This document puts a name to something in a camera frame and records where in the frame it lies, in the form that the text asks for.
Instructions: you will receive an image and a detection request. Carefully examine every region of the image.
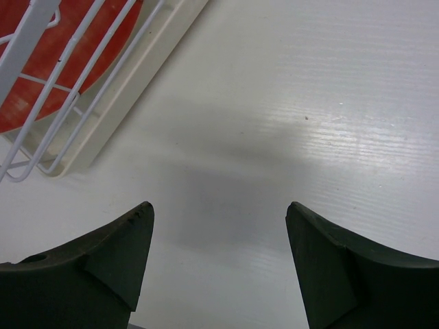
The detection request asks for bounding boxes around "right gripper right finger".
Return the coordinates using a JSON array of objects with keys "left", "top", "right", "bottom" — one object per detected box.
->
[{"left": 285, "top": 202, "right": 438, "bottom": 328}]

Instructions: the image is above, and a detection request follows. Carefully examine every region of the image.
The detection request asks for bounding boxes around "white wire dish rack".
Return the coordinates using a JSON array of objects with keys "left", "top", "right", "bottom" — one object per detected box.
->
[{"left": 1, "top": 1, "right": 205, "bottom": 182}]

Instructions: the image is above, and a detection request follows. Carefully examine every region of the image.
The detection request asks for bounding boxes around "red and blue plate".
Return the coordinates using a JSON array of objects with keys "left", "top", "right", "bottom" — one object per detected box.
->
[{"left": 1, "top": 0, "right": 143, "bottom": 133}]

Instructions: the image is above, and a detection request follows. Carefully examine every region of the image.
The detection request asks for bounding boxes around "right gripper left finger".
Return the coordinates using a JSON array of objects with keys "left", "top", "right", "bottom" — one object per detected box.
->
[{"left": 1, "top": 202, "right": 154, "bottom": 328}]

